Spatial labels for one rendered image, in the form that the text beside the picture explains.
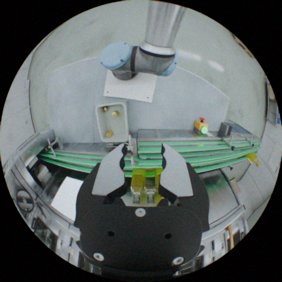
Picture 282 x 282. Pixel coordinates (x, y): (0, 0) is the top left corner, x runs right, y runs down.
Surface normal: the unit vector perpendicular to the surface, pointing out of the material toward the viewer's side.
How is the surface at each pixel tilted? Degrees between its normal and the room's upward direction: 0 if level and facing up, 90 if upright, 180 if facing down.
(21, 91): 91
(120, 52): 8
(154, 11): 66
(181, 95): 0
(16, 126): 90
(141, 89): 0
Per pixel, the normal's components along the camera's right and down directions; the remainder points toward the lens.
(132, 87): -0.04, 0.48
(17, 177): 1.00, -0.01
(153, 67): -0.14, 0.99
